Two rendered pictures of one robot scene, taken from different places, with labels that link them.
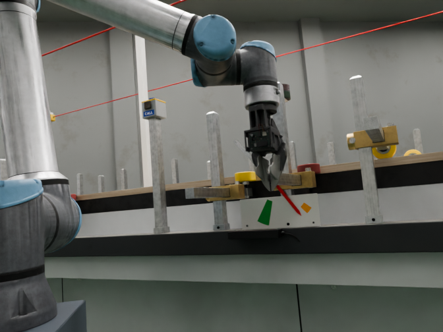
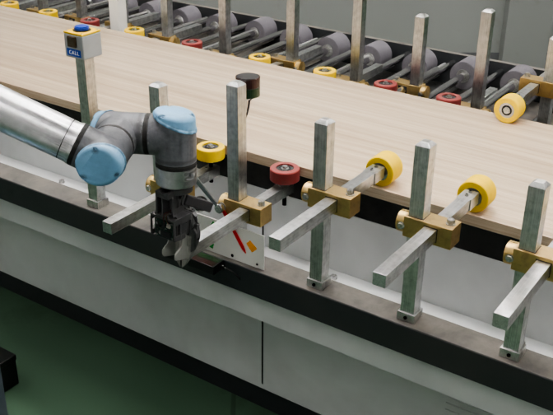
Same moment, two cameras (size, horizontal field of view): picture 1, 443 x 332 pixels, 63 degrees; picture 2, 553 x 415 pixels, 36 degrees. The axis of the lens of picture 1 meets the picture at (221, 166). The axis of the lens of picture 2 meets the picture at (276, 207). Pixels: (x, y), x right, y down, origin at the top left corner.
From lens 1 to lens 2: 141 cm
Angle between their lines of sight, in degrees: 34
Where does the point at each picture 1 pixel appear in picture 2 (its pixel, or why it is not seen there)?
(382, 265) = (319, 325)
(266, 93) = (174, 181)
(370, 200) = (315, 264)
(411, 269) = (343, 338)
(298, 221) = (242, 256)
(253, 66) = (162, 149)
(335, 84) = not seen: outside the picture
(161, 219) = (95, 191)
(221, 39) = (104, 174)
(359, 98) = (321, 151)
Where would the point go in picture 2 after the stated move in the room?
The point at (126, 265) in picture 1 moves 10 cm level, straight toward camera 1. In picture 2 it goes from (58, 224) to (55, 240)
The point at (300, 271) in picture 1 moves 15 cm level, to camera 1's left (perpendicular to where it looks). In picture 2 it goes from (243, 301) to (188, 296)
